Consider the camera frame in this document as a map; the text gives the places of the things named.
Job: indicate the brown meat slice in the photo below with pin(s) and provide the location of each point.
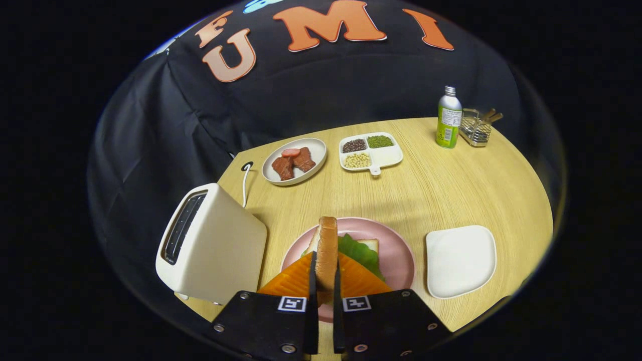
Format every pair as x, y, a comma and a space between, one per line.
283, 169
304, 160

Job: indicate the green lettuce leaf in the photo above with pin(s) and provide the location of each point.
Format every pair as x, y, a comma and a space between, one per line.
361, 255

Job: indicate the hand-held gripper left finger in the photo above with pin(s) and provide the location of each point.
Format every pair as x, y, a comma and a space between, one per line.
276, 326

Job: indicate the green bottle with silver top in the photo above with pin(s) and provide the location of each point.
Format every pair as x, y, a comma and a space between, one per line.
449, 123

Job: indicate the white bread slice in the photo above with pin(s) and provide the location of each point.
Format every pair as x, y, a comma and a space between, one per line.
370, 244

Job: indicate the white toaster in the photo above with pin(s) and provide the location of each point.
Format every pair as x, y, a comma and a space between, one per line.
220, 250

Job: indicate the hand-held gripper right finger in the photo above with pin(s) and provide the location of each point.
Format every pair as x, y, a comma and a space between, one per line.
386, 323

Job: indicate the toasted bread slice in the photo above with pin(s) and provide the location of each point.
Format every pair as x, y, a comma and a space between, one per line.
327, 255

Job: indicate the pile of dark red beans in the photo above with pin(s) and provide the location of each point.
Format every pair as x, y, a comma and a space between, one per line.
354, 145

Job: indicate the pile of yellow soybeans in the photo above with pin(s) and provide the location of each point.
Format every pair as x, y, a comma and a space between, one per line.
357, 160

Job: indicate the round white plate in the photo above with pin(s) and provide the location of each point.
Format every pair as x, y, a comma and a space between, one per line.
316, 150

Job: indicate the pile of green beans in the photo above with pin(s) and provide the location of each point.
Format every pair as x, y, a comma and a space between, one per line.
380, 142

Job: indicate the pink plate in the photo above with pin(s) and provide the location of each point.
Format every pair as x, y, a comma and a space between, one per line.
396, 260

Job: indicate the square white plate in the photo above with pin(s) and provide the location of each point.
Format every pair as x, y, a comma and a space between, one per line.
459, 260

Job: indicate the white divided dish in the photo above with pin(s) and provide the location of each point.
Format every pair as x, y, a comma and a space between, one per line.
386, 158

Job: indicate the pink sausage slice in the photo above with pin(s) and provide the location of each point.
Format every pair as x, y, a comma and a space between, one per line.
290, 153

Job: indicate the black backdrop cloth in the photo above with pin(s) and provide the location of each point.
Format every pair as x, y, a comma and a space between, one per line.
301, 90

